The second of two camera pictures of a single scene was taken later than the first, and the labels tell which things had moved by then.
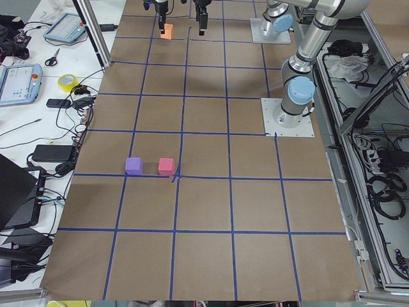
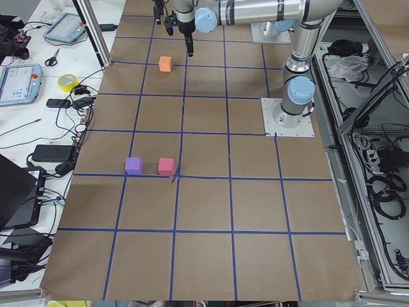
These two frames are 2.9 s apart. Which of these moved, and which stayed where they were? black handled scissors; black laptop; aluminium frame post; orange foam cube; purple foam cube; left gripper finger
Moved: orange foam cube; left gripper finger
Stayed: black handled scissors; black laptop; purple foam cube; aluminium frame post
